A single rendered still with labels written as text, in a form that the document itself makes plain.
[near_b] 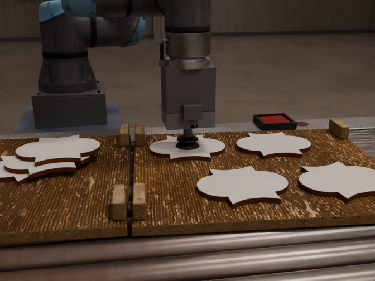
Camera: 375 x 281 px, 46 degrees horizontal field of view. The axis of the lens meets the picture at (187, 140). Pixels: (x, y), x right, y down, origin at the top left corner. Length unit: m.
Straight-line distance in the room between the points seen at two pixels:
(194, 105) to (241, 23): 9.93
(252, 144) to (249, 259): 0.32
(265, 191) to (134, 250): 0.20
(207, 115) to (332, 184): 0.23
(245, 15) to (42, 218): 10.17
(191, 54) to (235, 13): 9.87
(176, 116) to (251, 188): 0.19
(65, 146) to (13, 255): 0.25
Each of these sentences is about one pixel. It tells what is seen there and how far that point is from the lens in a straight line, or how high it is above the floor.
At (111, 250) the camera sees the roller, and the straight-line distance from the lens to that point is 0.56.
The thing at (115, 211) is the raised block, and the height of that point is 0.95.
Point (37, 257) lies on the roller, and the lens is 0.57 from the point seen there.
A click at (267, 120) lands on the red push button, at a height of 0.93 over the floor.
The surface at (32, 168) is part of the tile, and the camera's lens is 0.72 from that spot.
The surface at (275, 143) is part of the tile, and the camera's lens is 0.82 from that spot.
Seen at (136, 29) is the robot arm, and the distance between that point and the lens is 1.21.
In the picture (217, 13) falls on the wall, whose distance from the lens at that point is 10.46.
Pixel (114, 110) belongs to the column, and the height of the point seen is 0.87.
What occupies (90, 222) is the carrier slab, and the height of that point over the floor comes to 0.94.
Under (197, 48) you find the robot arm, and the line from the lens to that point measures 0.72.
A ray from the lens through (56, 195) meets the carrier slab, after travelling 0.66.
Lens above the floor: 1.23
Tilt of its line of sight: 20 degrees down
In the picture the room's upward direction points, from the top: straight up
